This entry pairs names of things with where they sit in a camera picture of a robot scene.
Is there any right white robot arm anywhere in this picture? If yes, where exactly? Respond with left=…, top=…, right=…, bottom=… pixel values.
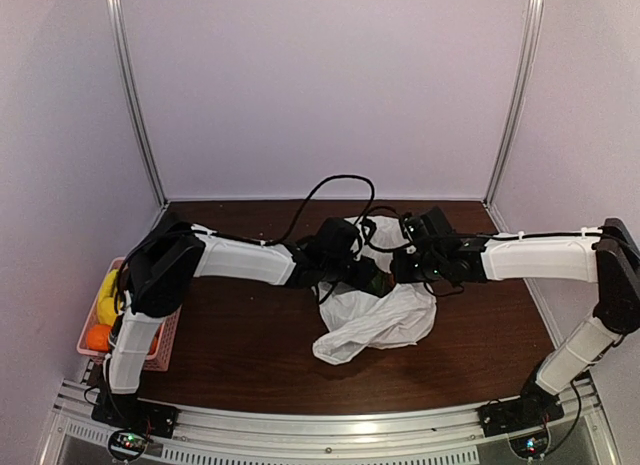
left=391, top=207, right=639, bottom=427

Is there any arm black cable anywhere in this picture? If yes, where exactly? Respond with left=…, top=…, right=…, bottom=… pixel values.
left=367, top=206, right=409, bottom=251
left=114, top=174, right=376, bottom=316

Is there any left aluminium frame post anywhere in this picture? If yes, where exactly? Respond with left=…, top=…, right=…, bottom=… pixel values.
left=106, top=0, right=168, bottom=207

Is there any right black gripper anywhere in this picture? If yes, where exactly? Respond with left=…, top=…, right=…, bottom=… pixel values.
left=391, top=249, right=446, bottom=284

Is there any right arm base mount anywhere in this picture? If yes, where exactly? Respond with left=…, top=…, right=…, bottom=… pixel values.
left=477, top=397, right=564, bottom=461

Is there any aluminium frame post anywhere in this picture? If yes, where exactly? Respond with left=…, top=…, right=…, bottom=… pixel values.
left=483, top=0, right=545, bottom=209
left=106, top=0, right=168, bottom=207

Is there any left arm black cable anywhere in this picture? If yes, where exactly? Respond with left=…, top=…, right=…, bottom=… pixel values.
left=114, top=174, right=376, bottom=316

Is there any yellow banana toy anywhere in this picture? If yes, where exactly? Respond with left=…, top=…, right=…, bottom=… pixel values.
left=96, top=269, right=122, bottom=326

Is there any pink perforated basket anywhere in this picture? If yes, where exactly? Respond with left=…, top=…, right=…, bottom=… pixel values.
left=75, top=256, right=182, bottom=374

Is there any white plastic bag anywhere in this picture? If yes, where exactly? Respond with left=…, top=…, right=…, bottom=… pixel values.
left=312, top=214, right=439, bottom=365

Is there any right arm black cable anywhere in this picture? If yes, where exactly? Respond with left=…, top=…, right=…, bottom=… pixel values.
left=367, top=206, right=409, bottom=251

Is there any right aluminium frame post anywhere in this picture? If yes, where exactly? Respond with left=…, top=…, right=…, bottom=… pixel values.
left=483, top=0, right=545, bottom=209

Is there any orange fruit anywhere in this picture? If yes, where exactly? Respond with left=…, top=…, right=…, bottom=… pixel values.
left=149, top=331, right=160, bottom=355
left=86, top=323, right=112, bottom=353

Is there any front aluminium rail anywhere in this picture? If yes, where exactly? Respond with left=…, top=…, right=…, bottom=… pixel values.
left=35, top=379, right=622, bottom=464

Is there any green lime in bag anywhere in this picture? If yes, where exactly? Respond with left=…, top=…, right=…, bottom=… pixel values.
left=369, top=273, right=395, bottom=297

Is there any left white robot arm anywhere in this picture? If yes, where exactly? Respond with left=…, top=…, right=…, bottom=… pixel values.
left=103, top=215, right=379, bottom=429

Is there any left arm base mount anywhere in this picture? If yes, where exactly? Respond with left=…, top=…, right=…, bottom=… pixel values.
left=83, top=385, right=179, bottom=463

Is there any orange fruit in basket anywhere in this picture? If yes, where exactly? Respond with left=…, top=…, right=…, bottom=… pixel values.
left=149, top=331, right=160, bottom=355

